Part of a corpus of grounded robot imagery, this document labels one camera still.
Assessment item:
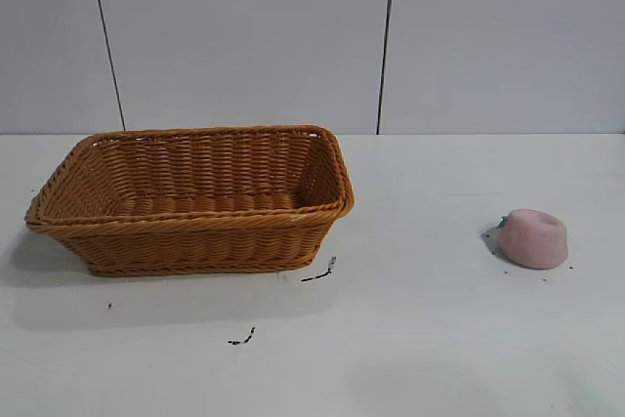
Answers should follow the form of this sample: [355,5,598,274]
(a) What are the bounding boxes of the pink toy peach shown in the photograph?
[496,208,570,271]

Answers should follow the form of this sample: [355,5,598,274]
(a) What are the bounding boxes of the brown woven wicker basket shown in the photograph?
[24,124,356,277]

